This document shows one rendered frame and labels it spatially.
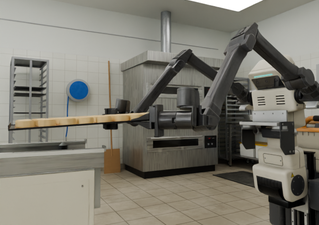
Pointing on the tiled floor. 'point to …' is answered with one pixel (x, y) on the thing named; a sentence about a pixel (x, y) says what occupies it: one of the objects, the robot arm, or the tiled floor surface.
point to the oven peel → (108, 164)
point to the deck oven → (180, 141)
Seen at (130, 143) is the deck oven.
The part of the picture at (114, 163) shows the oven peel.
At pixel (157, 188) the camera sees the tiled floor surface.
